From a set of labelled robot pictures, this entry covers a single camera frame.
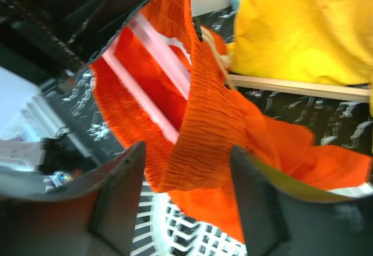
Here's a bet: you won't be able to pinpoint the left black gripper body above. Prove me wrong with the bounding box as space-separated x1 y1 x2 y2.
1 0 84 93

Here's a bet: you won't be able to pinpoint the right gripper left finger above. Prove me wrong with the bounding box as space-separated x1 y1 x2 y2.
1 142 146 255

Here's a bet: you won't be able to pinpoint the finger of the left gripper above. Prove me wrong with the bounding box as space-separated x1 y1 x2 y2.
58 0 150 63

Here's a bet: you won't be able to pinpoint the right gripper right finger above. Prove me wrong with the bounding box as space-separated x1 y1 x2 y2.
230 145 372 256

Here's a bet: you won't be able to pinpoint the orange shorts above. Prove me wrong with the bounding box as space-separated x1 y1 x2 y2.
91 0 372 242

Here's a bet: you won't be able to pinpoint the pink plastic hanger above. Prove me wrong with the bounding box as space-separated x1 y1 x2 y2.
102 13 192 145

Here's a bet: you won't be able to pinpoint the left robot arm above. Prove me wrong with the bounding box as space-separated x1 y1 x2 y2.
1 0 150 173

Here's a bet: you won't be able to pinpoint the yellow shorts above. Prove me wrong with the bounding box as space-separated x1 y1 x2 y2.
227 0 373 107

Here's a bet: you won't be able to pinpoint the white plastic laundry basket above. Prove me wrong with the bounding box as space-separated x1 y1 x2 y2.
129 174 373 256

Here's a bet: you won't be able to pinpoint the wooden clothes rack frame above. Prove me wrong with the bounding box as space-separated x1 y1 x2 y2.
229 74 370 103

